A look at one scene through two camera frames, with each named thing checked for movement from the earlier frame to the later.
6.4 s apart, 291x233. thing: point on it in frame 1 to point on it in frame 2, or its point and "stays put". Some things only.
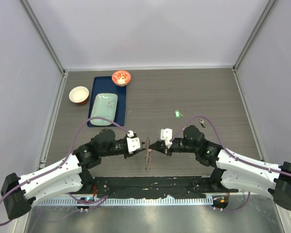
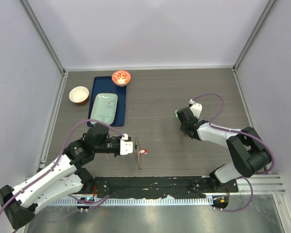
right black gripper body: (179, 146) to (183, 128)
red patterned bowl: (121, 77) stays put
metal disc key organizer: (148, 155) to (140, 158)
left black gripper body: (117, 148) to (109, 146)
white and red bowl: (79, 94) stays put
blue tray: (105, 85) stays put
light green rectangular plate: (104, 105) stays put
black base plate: (158, 187) stays put
